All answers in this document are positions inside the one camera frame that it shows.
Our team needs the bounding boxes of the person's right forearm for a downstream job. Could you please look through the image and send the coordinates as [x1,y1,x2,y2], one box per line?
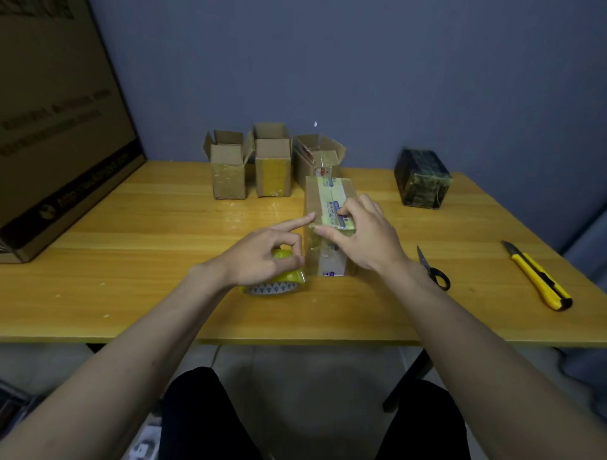
[381,260,607,460]

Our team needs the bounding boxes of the person's black trousers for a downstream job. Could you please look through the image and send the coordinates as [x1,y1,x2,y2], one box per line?
[159,367,470,460]

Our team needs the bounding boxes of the yellow tape roll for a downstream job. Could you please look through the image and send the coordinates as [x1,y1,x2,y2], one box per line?
[239,248,309,297]

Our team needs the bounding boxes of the black handled scissors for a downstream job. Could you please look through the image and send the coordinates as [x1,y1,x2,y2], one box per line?
[416,245,451,292]

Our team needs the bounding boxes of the person's right hand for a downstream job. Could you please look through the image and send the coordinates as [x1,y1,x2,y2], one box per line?
[314,193,411,275]

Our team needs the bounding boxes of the yellow utility knife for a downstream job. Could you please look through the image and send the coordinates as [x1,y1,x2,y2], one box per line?
[501,240,573,312]

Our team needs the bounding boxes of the white power strip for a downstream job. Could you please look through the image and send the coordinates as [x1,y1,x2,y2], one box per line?
[124,416,164,460]

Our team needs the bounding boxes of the small carton red label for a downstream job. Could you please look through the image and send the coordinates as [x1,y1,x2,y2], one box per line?
[291,134,347,190]

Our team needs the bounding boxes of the brown box with white label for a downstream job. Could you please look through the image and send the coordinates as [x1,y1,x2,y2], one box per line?
[303,175,359,278]

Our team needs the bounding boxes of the black cardboard box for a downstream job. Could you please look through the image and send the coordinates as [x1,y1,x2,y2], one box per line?
[393,147,453,210]

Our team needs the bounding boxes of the grey pleated curtain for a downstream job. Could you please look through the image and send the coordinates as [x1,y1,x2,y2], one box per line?
[561,208,607,413]

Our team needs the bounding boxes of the large flat brown carton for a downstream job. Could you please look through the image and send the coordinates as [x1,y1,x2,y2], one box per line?
[0,0,147,264]

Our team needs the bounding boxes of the metal wire cart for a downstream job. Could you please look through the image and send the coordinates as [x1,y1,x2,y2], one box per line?
[0,378,44,437]

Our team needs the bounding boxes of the person's left forearm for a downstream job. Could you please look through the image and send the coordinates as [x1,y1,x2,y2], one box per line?
[0,265,228,460]

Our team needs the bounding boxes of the small carton yellow tape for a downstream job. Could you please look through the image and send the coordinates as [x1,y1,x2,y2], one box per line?
[252,122,293,198]

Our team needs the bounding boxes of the person's left hand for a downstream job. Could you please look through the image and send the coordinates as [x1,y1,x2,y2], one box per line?
[192,212,316,291]

